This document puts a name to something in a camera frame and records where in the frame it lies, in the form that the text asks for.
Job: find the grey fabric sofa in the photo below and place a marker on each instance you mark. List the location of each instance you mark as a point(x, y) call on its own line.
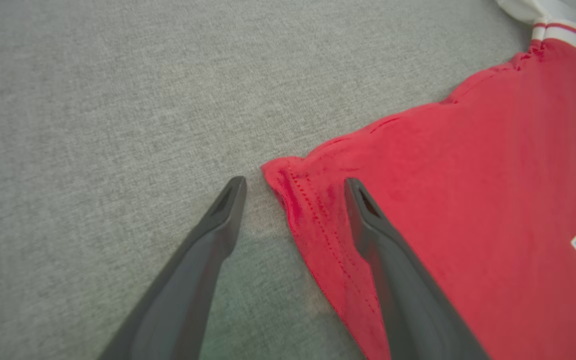
point(117, 100)

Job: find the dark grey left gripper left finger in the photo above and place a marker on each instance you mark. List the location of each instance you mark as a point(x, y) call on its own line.
point(192, 280)

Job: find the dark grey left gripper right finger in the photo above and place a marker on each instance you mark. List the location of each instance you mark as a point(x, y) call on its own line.
point(408, 300)

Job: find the red white basketball jersey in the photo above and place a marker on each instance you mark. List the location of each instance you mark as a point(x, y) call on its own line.
point(468, 175)

